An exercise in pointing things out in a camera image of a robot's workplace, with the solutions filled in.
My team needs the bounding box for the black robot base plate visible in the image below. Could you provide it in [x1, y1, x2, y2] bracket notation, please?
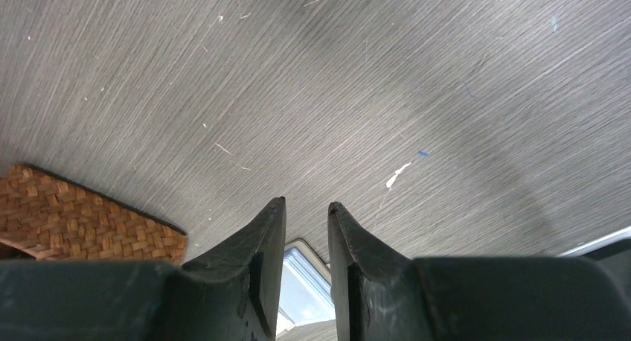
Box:
[560, 226, 630, 302]

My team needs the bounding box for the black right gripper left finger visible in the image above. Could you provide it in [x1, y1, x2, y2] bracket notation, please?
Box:
[1, 197, 286, 340]

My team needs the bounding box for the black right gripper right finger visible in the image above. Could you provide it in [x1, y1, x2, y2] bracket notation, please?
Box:
[327, 202, 630, 340]

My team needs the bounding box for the brown wicker basket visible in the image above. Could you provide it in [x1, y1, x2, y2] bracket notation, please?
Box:
[1, 165, 188, 264]

